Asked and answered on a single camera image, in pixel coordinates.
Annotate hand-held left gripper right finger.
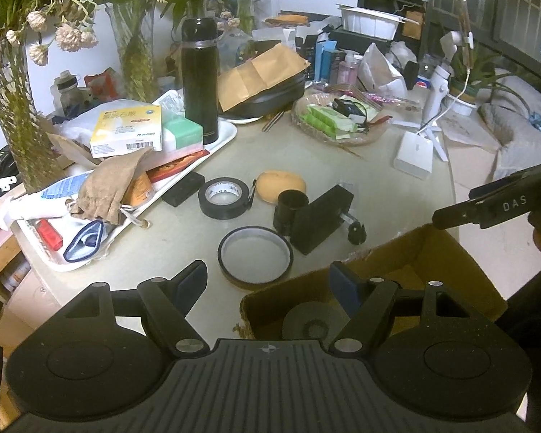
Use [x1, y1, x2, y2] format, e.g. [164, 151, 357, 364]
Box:
[329, 261, 472, 357]

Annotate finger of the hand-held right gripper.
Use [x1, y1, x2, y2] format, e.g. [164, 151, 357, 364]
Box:
[431, 198, 481, 231]

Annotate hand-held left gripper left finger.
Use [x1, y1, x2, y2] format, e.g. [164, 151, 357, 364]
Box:
[67, 261, 209, 358]

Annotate brown cardboard box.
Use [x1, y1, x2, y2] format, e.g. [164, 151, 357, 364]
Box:
[239, 223, 508, 342]

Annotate yellow bear-shaped case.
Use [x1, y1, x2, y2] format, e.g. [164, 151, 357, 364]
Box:
[256, 170, 308, 204]

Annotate grey tape roll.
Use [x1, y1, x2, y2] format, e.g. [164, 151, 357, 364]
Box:
[281, 301, 344, 340]

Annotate small black knob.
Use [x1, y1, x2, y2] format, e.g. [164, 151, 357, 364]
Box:
[347, 220, 367, 245]

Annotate black rectangular box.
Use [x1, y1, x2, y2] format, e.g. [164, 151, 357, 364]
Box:
[290, 184, 355, 256]

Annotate grey blanket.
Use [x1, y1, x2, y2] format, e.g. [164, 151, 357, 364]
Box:
[477, 69, 541, 182]

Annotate white power bank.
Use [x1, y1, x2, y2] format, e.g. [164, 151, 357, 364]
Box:
[392, 131, 434, 177]

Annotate black tape roll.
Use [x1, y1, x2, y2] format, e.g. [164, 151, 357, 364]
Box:
[198, 177, 251, 221]

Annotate black cylinder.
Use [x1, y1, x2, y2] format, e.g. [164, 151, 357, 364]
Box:
[273, 190, 310, 236]

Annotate small black block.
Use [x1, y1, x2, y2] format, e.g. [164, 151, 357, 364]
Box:
[162, 172, 206, 207]

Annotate white plastic tray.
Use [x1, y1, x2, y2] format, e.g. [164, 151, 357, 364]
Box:
[11, 89, 239, 274]

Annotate orange packet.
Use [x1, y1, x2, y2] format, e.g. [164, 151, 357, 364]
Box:
[130, 170, 157, 207]

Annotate long red packet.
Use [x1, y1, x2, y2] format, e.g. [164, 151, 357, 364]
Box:
[146, 149, 211, 184]

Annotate blue and white pouch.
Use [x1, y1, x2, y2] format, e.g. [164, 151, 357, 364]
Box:
[62, 220, 107, 263]

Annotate thin wooden stick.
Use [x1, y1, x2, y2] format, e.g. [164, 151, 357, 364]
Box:
[328, 141, 364, 160]

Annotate potted green plant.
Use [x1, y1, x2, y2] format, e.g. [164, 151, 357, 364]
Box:
[448, 38, 526, 117]

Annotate brown cloth pouch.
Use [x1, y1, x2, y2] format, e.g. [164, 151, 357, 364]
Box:
[69, 146, 154, 226]

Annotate white handheld fan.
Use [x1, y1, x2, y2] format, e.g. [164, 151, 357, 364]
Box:
[421, 31, 474, 121]

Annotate soda bottle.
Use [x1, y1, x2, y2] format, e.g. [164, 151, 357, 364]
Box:
[414, 53, 434, 96]

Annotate green and white box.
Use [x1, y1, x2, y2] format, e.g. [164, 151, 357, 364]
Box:
[161, 116, 204, 151]

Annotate small red item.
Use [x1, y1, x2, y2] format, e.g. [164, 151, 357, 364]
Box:
[35, 218, 64, 252]

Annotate black packet with label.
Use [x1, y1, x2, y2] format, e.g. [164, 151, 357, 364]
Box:
[333, 98, 367, 123]

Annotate green wipes packets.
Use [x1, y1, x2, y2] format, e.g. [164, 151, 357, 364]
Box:
[303, 103, 358, 139]

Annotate white plastic bag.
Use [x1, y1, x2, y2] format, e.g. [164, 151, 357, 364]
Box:
[357, 42, 409, 98]

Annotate yellow medicine box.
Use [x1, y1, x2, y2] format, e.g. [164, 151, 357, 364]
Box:
[89, 104, 164, 160]

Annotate white and blue packet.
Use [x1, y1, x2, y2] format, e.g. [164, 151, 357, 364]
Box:
[0, 173, 96, 231]

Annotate pink pump bottle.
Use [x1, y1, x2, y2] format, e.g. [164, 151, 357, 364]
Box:
[338, 50, 364, 86]

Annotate pair of chopsticks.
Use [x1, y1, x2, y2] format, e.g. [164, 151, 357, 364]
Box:
[261, 109, 286, 133]

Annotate black thermos bottle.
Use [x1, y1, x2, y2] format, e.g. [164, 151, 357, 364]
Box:
[181, 17, 221, 145]

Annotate black zip case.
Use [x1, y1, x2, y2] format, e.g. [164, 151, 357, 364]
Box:
[224, 71, 307, 121]

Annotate blue box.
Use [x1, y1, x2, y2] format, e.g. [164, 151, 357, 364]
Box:
[317, 40, 339, 82]

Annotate brown paper envelope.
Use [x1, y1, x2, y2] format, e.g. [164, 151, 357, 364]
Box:
[217, 46, 311, 113]

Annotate white takeaway container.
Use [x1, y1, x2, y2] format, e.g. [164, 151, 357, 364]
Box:
[336, 3, 420, 41]

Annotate red snack packet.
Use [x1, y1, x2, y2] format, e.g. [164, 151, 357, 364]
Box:
[84, 67, 120, 100]

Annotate small glass vase with bamboo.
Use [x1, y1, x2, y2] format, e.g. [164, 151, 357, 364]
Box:
[83, 0, 208, 102]

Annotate large glass vase with bamboo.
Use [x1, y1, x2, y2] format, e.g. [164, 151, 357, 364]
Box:
[0, 0, 66, 196]

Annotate dried white flowers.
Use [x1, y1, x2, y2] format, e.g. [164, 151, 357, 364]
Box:
[6, 0, 98, 67]

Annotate thin dark tape ring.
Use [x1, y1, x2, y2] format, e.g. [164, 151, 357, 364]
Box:
[217, 226, 294, 288]

